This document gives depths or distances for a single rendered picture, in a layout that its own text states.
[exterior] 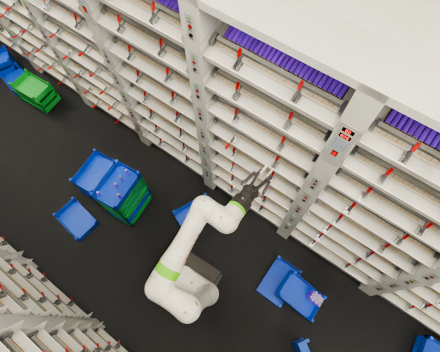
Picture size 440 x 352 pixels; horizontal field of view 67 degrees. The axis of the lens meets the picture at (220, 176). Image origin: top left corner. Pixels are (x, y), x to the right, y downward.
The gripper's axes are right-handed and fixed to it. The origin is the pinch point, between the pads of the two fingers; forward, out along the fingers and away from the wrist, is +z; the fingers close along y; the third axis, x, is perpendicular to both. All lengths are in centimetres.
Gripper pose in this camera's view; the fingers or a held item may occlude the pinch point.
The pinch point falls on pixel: (266, 172)
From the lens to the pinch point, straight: 166.8
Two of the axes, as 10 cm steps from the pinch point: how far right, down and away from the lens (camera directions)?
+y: 8.1, 5.3, -2.5
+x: 1.0, -5.5, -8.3
